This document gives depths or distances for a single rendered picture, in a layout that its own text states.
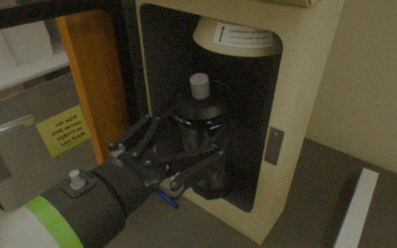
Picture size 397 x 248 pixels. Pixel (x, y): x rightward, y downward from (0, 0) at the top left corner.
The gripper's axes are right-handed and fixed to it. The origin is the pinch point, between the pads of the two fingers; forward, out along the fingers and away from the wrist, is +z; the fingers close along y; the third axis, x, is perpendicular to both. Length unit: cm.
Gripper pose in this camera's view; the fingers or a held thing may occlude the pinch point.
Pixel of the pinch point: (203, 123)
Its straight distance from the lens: 48.9
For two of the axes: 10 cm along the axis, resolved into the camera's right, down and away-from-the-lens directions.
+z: 6.2, -4.6, 6.3
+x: 0.0, 8.1, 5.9
